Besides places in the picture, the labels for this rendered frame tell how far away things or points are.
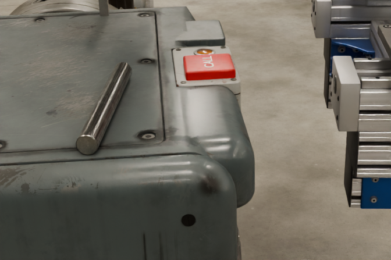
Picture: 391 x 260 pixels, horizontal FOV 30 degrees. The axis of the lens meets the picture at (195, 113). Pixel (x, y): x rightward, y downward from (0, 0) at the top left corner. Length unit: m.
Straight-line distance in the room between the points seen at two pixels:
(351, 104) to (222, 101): 0.47
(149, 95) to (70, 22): 0.32
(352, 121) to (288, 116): 2.51
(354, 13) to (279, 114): 2.12
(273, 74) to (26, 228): 3.65
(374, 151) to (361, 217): 1.68
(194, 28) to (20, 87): 0.29
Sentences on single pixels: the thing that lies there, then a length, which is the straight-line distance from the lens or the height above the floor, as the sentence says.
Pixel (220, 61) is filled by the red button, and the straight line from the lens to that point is 0.90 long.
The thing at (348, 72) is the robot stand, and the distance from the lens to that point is 1.28.
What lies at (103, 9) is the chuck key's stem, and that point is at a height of 1.27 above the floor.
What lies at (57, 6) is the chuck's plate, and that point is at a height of 1.24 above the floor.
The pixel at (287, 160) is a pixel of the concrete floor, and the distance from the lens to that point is 3.35.
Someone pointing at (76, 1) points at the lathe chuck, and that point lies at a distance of 1.32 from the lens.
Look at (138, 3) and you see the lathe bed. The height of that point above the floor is 0.84.
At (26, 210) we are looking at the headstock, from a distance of 0.70.
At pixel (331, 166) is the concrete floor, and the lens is 3.31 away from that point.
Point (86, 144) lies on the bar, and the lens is 0.71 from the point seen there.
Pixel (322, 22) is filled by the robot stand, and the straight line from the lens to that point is 1.72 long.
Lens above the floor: 1.58
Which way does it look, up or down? 25 degrees down
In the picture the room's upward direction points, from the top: 2 degrees counter-clockwise
